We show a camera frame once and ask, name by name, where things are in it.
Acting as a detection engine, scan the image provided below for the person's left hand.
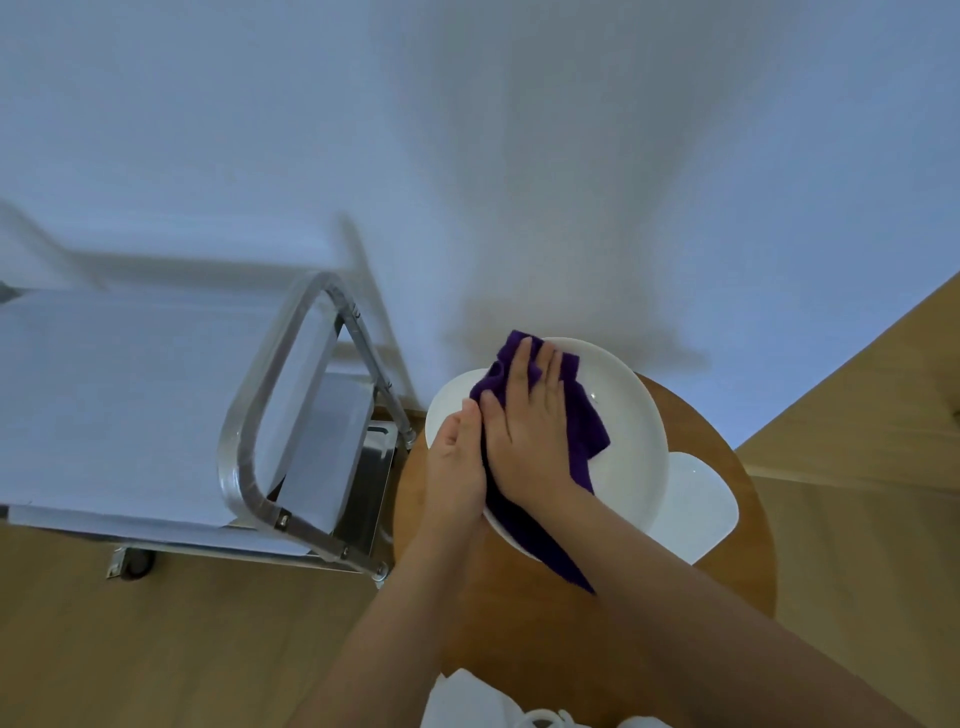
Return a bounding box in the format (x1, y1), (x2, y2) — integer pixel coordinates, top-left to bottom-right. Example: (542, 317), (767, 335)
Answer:
(423, 397), (489, 541)

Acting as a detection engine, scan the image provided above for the person's right hand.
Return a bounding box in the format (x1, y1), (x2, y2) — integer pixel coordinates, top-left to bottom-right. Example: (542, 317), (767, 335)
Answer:
(479, 335), (594, 519)

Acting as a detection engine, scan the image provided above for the purple cleaning cloth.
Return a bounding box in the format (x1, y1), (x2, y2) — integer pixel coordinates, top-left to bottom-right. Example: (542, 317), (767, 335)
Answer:
(470, 329), (613, 595)

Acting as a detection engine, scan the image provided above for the stack of white round plates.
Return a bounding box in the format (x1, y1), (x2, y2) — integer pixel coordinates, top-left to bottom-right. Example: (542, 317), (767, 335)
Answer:
(425, 367), (489, 451)

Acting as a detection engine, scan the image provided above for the white round dinner plate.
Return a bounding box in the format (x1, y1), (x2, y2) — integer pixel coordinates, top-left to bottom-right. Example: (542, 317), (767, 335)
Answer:
(479, 337), (670, 564)

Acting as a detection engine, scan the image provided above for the stack of white rectangular plates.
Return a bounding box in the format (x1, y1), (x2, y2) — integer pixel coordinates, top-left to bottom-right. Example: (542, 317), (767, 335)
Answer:
(648, 451), (740, 566)

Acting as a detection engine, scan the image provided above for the steel three-tier cart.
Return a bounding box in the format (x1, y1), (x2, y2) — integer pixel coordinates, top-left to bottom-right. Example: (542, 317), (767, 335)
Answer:
(0, 269), (418, 588)

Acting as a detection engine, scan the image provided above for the person's left forearm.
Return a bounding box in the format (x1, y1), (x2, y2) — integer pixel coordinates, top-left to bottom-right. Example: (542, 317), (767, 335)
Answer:
(288, 524), (481, 728)

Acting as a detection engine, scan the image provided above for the person's right forearm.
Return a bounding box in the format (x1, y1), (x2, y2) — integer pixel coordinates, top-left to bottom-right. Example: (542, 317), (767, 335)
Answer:
(539, 487), (924, 728)

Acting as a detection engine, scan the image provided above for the person's white garment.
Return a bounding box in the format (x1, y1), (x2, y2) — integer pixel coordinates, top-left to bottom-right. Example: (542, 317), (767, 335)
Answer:
(419, 667), (673, 728)

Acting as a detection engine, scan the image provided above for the round wooden side table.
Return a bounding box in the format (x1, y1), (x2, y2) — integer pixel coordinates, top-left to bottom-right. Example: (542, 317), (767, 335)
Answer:
(392, 372), (778, 728)

